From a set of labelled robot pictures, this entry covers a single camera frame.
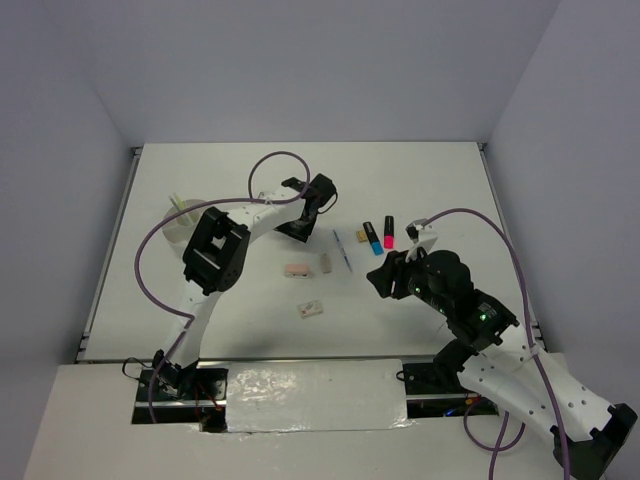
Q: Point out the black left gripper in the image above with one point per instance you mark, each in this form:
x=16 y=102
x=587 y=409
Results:
x=296 y=234

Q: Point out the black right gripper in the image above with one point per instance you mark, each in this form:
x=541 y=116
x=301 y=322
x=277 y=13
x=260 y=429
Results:
x=394 y=267

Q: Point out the blue clear pen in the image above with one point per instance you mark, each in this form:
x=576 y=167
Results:
x=342 y=250

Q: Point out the yellow clear pen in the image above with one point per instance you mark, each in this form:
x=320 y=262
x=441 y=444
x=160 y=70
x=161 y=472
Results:
x=186 y=215

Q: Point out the green clear pen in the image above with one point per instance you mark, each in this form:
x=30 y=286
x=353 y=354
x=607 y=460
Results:
x=177 y=203

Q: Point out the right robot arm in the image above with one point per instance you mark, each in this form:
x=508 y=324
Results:
x=491 y=355

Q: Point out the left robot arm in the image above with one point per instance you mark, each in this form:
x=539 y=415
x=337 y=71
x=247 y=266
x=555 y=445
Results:
x=214 y=260

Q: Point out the blue capped black highlighter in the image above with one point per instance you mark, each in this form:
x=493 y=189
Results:
x=373 y=238

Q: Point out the pink capped black highlighter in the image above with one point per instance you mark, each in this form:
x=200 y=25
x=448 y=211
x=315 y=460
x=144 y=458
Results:
x=389 y=232

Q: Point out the beige long eraser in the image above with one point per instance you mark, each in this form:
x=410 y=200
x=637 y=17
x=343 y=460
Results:
x=325 y=263

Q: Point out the white staple box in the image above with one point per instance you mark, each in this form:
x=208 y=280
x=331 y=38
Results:
x=311 y=308

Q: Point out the white round container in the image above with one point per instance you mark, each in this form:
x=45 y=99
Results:
x=176 y=232

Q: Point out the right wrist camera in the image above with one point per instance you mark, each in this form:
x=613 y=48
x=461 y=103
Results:
x=422 y=236

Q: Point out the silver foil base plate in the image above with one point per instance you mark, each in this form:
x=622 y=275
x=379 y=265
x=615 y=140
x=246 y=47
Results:
x=315 y=396

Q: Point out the black mounting rail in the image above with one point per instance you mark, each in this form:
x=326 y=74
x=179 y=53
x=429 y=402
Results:
x=205 y=407

